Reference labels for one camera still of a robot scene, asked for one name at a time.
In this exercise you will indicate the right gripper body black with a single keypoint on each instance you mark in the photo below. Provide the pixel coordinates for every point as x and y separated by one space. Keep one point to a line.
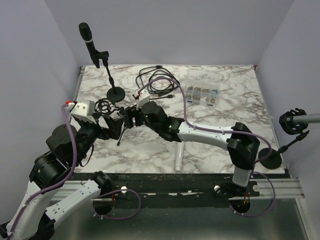
140 118

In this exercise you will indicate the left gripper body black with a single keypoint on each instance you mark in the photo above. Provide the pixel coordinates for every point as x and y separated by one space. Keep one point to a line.
90 132

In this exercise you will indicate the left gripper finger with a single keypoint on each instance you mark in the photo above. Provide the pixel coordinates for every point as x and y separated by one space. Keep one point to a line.
113 129
96 111

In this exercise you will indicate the black tripod mic stand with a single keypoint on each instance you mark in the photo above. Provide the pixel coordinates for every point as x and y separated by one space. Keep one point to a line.
109 109

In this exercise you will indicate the white microphone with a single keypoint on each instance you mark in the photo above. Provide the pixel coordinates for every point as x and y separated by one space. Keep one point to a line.
179 153

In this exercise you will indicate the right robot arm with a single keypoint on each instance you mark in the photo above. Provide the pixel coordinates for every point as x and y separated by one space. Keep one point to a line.
241 144

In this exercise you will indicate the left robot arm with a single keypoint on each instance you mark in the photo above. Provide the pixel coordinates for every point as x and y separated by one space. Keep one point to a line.
68 146

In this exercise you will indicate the black round-base mic stand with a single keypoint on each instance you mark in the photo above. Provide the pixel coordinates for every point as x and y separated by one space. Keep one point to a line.
115 94

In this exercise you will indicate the black microphone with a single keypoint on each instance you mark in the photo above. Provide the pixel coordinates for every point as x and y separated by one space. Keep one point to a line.
86 35

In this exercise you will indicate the right black round-base stand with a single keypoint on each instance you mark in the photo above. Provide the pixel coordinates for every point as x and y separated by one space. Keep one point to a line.
286 121

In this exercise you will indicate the grey microphone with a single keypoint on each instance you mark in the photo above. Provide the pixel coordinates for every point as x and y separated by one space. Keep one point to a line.
306 119

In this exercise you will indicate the clear plastic screw box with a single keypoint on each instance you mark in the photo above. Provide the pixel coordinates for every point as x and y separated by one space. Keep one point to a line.
202 88

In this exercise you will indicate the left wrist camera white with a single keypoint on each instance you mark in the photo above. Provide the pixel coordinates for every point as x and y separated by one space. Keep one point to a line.
82 110

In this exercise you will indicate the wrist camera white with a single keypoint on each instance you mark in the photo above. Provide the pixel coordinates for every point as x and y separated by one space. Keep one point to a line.
82 110
142 98

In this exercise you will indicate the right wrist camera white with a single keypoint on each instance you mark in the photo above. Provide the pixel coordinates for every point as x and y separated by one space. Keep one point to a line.
142 98

